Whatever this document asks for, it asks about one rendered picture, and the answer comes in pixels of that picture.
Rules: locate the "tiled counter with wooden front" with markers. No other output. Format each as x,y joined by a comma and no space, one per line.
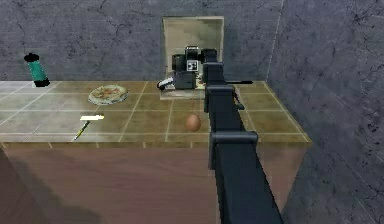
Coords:
110,173

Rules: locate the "round pizza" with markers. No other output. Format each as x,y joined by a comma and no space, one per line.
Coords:
108,94

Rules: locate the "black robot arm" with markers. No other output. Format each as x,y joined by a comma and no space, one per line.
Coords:
240,173

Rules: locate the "teal cylinder with black caps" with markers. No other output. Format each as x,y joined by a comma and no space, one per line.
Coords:
37,70

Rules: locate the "open beige cardboard box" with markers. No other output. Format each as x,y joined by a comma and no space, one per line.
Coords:
186,33

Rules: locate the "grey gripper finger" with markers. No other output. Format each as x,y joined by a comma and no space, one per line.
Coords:
165,83

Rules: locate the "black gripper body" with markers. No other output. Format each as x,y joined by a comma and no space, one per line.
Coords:
185,81

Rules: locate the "brown egg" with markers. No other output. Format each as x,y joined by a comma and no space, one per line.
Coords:
193,123

